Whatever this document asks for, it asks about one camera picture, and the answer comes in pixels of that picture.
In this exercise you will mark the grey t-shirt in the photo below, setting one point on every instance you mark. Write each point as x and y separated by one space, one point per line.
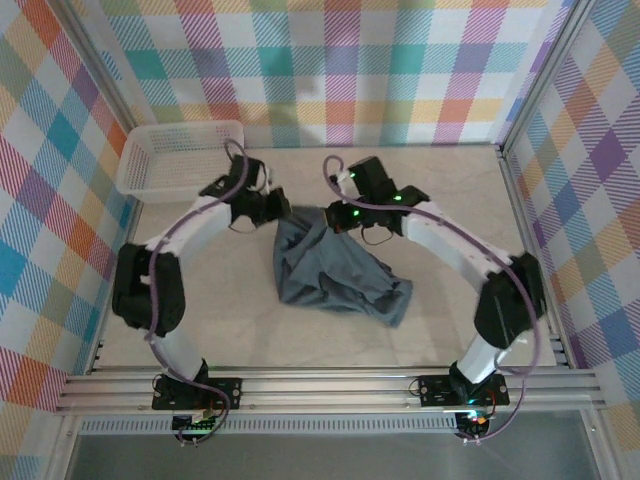
330 270

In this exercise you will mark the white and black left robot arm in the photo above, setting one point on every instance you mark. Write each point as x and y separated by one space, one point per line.
197 225

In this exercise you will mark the white perforated plastic basket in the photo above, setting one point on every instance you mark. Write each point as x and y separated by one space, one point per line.
170 160

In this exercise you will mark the grey metal shelf plate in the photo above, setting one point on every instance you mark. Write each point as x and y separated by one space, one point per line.
325 460

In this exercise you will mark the aluminium corner strut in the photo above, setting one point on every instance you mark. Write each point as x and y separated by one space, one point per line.
600 450
62 450

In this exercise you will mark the aluminium side rail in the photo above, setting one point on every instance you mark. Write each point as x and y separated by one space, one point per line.
511 175
131 220

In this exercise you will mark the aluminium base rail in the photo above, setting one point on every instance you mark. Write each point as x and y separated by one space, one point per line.
325 390

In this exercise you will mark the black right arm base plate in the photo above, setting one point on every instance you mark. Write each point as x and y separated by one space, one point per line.
435 392

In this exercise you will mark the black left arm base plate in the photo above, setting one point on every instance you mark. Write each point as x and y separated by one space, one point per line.
230 392

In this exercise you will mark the aluminium frame post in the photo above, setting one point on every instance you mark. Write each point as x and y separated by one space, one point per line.
544 75
102 75

